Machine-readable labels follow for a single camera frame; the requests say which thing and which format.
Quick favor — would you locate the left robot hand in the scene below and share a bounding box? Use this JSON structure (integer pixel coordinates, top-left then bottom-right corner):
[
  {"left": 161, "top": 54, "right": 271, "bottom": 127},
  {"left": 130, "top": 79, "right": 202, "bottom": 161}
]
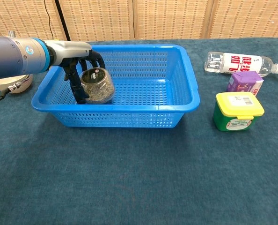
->
[{"left": 45, "top": 40, "right": 106, "bottom": 105}]

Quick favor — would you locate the clear water bottle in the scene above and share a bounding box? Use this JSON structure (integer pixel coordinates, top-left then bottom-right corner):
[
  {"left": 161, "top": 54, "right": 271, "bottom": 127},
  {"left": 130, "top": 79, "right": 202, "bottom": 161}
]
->
[{"left": 204, "top": 51, "right": 278, "bottom": 77}]

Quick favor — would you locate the glass jar of herbs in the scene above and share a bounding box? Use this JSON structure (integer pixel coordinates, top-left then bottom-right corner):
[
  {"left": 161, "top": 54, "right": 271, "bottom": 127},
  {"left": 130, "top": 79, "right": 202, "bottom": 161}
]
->
[{"left": 80, "top": 67, "right": 115, "bottom": 105}]

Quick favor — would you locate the purple carton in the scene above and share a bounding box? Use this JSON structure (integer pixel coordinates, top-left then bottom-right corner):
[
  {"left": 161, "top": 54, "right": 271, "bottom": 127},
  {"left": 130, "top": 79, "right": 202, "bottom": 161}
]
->
[{"left": 227, "top": 71, "right": 264, "bottom": 97}]

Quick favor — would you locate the black tripod stand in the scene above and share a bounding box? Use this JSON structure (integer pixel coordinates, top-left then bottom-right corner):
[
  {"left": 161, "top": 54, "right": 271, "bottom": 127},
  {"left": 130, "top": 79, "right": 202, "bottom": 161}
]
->
[{"left": 54, "top": 0, "right": 71, "bottom": 42}]

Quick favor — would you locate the yellow square container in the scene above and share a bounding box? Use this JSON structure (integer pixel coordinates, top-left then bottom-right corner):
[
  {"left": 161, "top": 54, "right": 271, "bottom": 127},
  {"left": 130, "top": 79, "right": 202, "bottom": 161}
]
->
[{"left": 212, "top": 91, "right": 265, "bottom": 132}]

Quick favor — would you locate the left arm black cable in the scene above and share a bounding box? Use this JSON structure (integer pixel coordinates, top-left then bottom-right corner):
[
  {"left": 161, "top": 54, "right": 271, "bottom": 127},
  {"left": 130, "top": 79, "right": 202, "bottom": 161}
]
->
[{"left": 0, "top": 79, "right": 25, "bottom": 104}]

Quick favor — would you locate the blue plastic basket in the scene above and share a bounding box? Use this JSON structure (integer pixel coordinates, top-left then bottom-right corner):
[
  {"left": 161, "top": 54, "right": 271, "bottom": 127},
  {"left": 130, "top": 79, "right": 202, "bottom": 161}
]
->
[{"left": 31, "top": 44, "right": 200, "bottom": 128}]

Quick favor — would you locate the thin black hanging cable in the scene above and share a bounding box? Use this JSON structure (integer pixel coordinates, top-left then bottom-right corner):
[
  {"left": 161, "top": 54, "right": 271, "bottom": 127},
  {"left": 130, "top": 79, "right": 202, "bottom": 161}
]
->
[{"left": 44, "top": 0, "right": 55, "bottom": 39}]

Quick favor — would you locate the bamboo folding screen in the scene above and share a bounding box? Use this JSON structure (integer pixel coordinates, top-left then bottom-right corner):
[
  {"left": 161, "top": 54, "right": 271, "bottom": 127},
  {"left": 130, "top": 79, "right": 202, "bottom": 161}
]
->
[{"left": 0, "top": 0, "right": 278, "bottom": 45}]

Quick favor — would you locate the teal table mat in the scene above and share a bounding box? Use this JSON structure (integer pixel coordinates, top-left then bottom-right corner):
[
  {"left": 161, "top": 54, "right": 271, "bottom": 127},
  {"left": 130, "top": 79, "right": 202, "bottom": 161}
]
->
[{"left": 0, "top": 37, "right": 278, "bottom": 225}]

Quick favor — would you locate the beige bowl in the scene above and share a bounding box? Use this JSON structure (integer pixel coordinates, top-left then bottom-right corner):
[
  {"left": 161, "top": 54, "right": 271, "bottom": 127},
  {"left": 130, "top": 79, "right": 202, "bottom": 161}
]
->
[{"left": 0, "top": 74, "right": 34, "bottom": 94}]

